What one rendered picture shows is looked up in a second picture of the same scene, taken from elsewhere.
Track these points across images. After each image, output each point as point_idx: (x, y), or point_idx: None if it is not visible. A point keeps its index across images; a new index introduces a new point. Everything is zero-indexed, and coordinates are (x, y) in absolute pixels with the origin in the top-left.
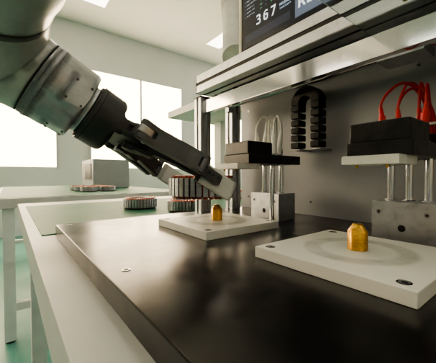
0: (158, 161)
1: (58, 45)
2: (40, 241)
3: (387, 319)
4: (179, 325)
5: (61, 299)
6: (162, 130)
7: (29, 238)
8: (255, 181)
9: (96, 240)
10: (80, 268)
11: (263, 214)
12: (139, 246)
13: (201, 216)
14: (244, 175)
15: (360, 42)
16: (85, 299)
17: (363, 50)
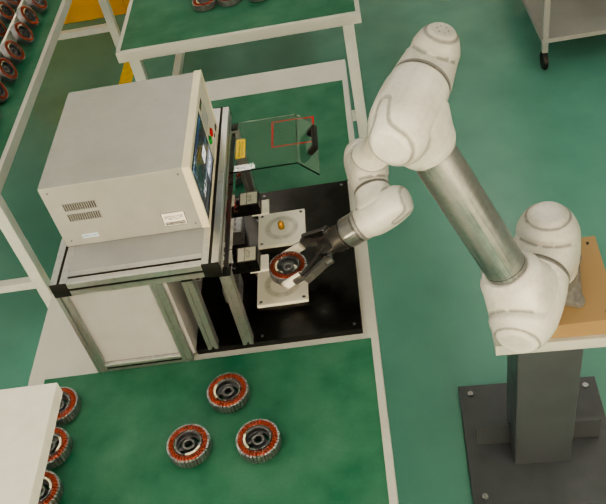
0: (304, 269)
1: (353, 210)
2: (371, 324)
3: (313, 211)
4: None
5: (365, 255)
6: (319, 228)
7: (377, 337)
8: (190, 320)
9: (347, 282)
10: (357, 276)
11: (242, 289)
12: (334, 267)
13: (282, 295)
14: (187, 328)
15: (233, 178)
16: (359, 253)
17: (234, 180)
